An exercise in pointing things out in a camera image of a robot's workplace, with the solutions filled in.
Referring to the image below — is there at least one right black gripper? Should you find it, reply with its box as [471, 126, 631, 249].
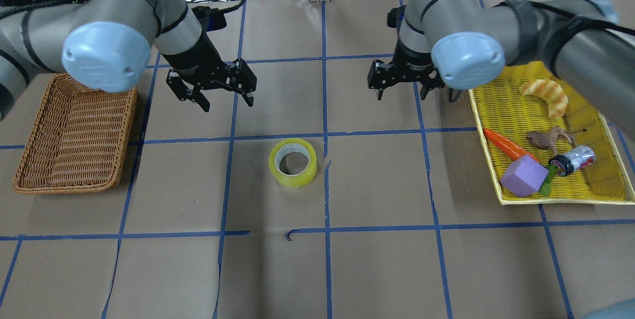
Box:
[367, 44, 446, 101]

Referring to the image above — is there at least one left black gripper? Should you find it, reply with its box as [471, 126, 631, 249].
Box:
[165, 36, 257, 113]

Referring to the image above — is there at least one yellow tape roll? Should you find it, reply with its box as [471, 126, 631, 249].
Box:
[268, 137, 318, 189]

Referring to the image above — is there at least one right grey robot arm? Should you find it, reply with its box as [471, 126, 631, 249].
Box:
[367, 0, 635, 138]

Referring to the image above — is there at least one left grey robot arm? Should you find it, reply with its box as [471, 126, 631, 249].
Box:
[0, 0, 257, 118]

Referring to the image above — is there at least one yellow plastic basket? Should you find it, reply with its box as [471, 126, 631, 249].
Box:
[466, 60, 635, 206]

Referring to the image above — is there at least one toy carrot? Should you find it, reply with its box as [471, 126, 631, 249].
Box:
[483, 128, 540, 162]

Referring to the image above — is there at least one purple foam cube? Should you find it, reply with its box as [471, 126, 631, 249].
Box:
[500, 155, 549, 198]

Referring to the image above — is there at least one toy croissant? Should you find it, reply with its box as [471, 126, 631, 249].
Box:
[519, 79, 569, 120]

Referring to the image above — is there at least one brown toy lion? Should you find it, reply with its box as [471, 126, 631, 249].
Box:
[525, 127, 587, 156]

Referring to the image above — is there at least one brown wicker basket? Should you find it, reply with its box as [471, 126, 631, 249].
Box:
[13, 73, 138, 194]

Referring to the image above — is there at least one small silver can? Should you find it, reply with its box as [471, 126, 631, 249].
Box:
[548, 145, 596, 177]

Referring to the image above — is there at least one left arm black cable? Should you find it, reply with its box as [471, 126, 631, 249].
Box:
[0, 0, 95, 19]

